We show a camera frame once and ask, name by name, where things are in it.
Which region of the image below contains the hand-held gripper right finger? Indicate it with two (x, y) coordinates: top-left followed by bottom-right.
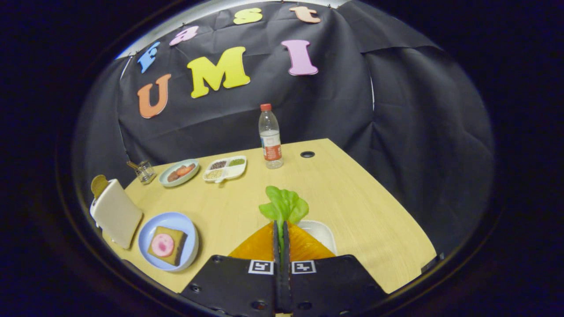
(282, 221), (388, 317)

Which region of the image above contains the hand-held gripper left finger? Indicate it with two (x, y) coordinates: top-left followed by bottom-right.
(180, 221), (282, 317)

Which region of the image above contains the green lettuce leaf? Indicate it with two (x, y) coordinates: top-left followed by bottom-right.
(259, 186), (309, 252)

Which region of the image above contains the brown bread slice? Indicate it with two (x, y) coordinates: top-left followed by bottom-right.
(91, 175), (109, 199)

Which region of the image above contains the white square plate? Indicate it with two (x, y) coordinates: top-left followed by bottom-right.
(299, 220), (338, 255)

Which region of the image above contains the square toast slice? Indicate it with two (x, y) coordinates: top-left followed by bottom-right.
(147, 226), (188, 266)

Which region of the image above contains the pink ham slice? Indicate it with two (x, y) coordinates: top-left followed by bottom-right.
(151, 233), (175, 258)

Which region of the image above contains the blue round plate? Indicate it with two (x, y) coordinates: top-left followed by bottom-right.
(138, 212), (200, 272)

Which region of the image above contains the white divided spice dish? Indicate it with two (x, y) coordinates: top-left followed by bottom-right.
(203, 155), (247, 184)

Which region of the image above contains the green round plate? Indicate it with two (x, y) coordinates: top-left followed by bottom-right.
(159, 159), (200, 188)

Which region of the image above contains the white toaster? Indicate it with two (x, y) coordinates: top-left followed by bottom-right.
(90, 178), (144, 250)

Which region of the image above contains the clear glass holder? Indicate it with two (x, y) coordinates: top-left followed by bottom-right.
(134, 160), (156, 184)

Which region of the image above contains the clear plastic water bottle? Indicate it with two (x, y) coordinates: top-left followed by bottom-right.
(259, 103), (284, 170)

